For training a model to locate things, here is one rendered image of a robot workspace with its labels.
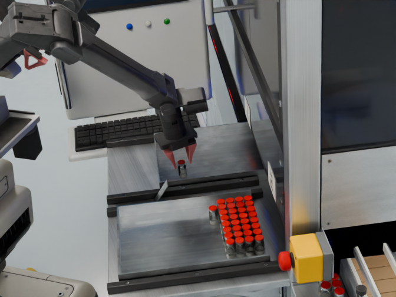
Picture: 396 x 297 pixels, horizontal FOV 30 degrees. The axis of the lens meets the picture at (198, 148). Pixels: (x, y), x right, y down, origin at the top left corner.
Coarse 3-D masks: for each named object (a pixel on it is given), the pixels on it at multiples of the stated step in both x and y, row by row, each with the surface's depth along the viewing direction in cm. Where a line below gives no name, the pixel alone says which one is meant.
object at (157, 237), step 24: (240, 192) 186; (120, 216) 186; (144, 216) 186; (168, 216) 185; (192, 216) 184; (120, 240) 178; (144, 240) 178; (168, 240) 177; (192, 240) 176; (216, 240) 176; (120, 264) 169; (144, 264) 170; (168, 264) 170; (192, 264) 164; (216, 264) 164; (240, 264) 165
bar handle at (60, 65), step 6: (48, 0) 219; (60, 66) 230; (60, 72) 232; (66, 72) 233; (60, 78) 233; (66, 78) 233; (66, 84) 234; (66, 90) 235; (66, 96) 236; (66, 102) 237; (66, 108) 239
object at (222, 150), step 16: (208, 128) 215; (224, 128) 216; (240, 128) 216; (208, 144) 213; (224, 144) 212; (240, 144) 212; (160, 160) 208; (176, 160) 207; (192, 160) 206; (208, 160) 206; (224, 160) 205; (240, 160) 204; (256, 160) 204; (160, 176) 201; (176, 176) 200; (192, 176) 200; (208, 176) 193; (224, 176) 194; (240, 176) 194
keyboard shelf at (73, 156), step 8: (128, 112) 251; (136, 112) 250; (144, 112) 250; (96, 120) 248; (104, 120) 247; (112, 120) 247; (200, 120) 241; (72, 128) 243; (72, 136) 239; (72, 144) 234; (72, 152) 230; (80, 152) 230; (88, 152) 230; (96, 152) 229; (104, 152) 230; (72, 160) 229; (80, 160) 229
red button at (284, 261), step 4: (280, 252) 150; (284, 252) 150; (288, 252) 150; (280, 256) 149; (284, 256) 149; (288, 256) 149; (280, 260) 149; (284, 260) 148; (288, 260) 148; (280, 264) 149; (284, 264) 148; (288, 264) 148; (280, 268) 150; (284, 268) 149; (288, 268) 149
